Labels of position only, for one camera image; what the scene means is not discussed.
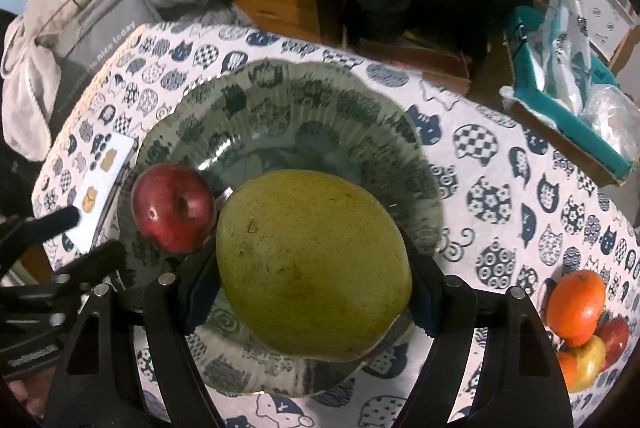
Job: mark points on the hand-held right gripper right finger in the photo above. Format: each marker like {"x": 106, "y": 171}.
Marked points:
{"x": 425, "y": 303}

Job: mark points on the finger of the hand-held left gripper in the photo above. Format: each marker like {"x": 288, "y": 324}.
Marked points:
{"x": 100, "y": 265}
{"x": 45, "y": 228}

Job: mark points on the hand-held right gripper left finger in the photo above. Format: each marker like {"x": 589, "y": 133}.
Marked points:
{"x": 201, "y": 295}

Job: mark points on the dark red apple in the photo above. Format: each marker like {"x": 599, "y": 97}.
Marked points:
{"x": 170, "y": 208}

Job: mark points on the yellow mango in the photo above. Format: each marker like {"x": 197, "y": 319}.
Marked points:
{"x": 310, "y": 268}

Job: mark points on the large orange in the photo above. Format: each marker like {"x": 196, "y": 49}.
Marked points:
{"x": 575, "y": 308}

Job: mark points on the yellow lemon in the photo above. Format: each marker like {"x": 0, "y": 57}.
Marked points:
{"x": 587, "y": 360}

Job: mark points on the clear glass fluted plate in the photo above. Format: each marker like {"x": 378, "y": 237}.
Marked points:
{"x": 310, "y": 118}

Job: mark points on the white sticker card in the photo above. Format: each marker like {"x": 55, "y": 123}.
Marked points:
{"x": 102, "y": 188}

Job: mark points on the cat print tablecloth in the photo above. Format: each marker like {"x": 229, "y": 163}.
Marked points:
{"x": 500, "y": 168}

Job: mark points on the light grey garment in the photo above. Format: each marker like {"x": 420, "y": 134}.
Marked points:
{"x": 30, "y": 58}

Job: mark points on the grey tote bag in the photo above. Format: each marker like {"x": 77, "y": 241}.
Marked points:
{"x": 100, "y": 33}

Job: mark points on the brown cardboard box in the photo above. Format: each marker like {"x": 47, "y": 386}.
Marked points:
{"x": 415, "y": 63}

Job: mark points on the teal cardboard box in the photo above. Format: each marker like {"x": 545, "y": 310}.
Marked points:
{"x": 530, "y": 83}

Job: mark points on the clear plastic bag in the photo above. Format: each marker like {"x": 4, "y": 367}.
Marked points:
{"x": 612, "y": 118}

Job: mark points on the wooden drawer unit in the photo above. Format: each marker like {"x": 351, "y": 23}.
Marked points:
{"x": 280, "y": 11}

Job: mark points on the white printed plastic bag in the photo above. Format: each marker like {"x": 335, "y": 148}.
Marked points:
{"x": 565, "y": 23}

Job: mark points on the white printed box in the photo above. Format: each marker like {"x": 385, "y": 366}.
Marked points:
{"x": 605, "y": 18}

